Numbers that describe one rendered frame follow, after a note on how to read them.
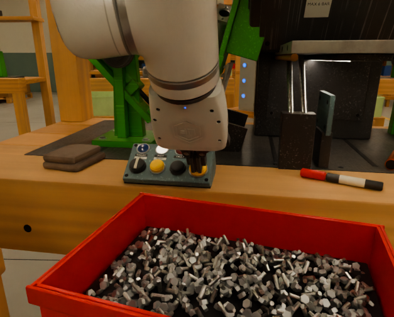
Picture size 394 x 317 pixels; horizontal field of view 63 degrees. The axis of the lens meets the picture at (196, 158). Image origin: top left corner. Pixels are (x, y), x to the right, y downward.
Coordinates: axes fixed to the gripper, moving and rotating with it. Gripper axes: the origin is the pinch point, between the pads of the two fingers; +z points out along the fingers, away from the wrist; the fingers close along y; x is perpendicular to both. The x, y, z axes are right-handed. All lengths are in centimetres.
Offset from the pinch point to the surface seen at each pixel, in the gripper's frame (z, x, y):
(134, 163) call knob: 1.9, -0.3, -10.7
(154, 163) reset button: 2.0, -0.1, -7.2
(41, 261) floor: 131, 21, -104
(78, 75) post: 27, 55, -52
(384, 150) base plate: 21.1, 21.0, 39.5
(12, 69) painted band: 556, 754, -762
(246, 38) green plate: -2.1, 30.4, 6.7
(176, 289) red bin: -7.5, -22.1, 1.6
